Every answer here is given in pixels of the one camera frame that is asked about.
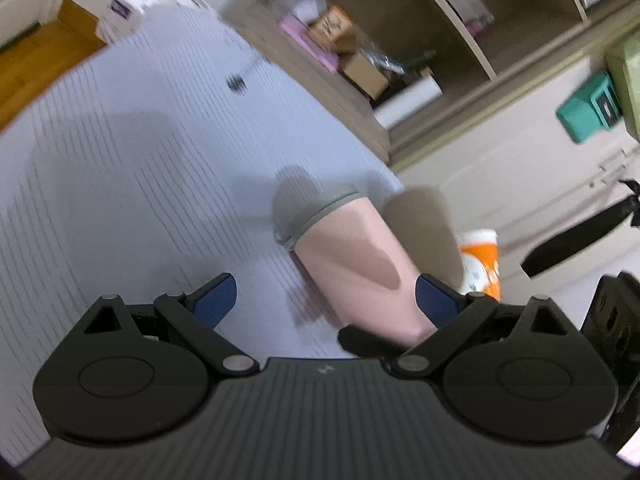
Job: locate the yellow printed tea box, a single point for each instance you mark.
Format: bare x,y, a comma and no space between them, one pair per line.
334,32

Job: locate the small cardboard box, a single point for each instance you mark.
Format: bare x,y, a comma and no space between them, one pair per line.
363,74

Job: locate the white textured table cloth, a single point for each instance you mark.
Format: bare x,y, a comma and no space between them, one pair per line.
140,172

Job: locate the pink cup with grey rim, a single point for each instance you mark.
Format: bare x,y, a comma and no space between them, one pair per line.
358,265

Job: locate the small brush on cloth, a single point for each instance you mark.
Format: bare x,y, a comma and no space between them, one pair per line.
237,82

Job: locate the white paper towel roll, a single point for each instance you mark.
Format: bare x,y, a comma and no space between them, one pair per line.
407,102

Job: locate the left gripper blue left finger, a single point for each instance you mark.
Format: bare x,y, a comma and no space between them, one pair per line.
213,301

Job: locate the orange paper cup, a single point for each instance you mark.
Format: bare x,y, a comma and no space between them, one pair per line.
480,260

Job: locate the teal wall pouch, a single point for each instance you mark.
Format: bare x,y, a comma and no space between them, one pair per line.
591,108

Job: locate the wooden bookshelf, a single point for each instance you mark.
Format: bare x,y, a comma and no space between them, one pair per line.
484,54

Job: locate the pink flat box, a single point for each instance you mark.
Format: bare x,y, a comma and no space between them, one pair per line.
298,32

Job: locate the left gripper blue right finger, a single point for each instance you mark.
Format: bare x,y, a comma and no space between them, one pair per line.
440,303

